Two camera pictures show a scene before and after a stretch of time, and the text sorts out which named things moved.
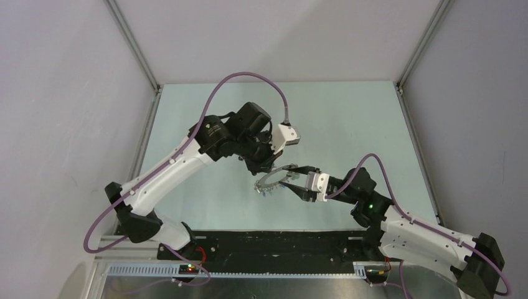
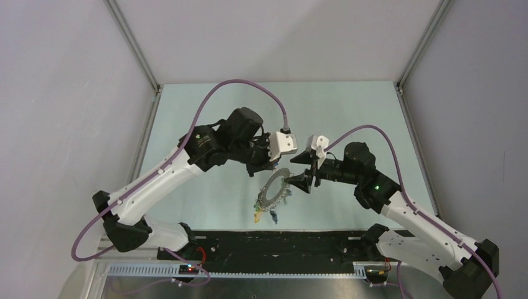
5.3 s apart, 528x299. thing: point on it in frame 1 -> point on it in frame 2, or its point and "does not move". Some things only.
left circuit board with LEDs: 188,269 does not move
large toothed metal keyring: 261,186 -> 263,202
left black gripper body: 257,156 does not move
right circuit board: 376,271 does not move
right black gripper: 301,193 -> 303,180
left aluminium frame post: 135,44 does not move
